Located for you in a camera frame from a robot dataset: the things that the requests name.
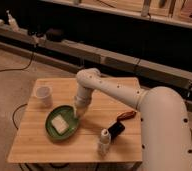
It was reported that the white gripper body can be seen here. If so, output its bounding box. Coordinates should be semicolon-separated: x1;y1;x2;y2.
74;96;89;117

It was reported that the green ceramic bowl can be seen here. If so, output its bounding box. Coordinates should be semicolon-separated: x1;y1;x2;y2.
45;105;79;141

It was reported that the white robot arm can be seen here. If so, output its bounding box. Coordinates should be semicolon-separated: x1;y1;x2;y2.
74;68;192;171

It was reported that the white sponge block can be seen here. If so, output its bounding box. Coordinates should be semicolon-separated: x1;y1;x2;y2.
51;115;69;134

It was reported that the translucent plastic cup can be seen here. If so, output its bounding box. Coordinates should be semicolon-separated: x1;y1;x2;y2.
35;86;53;107

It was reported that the wooden table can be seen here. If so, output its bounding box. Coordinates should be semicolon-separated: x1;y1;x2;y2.
6;77;144;164

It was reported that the small white bottle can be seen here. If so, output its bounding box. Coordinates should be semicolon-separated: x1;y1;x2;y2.
97;129;111;155

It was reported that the black round object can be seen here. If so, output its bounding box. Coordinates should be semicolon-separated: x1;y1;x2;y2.
46;28;64;42

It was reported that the white spray bottle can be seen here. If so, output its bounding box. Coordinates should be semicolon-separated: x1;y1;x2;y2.
6;10;19;31

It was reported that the black floor cable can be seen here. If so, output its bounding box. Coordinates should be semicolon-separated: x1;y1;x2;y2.
0;49;35;76

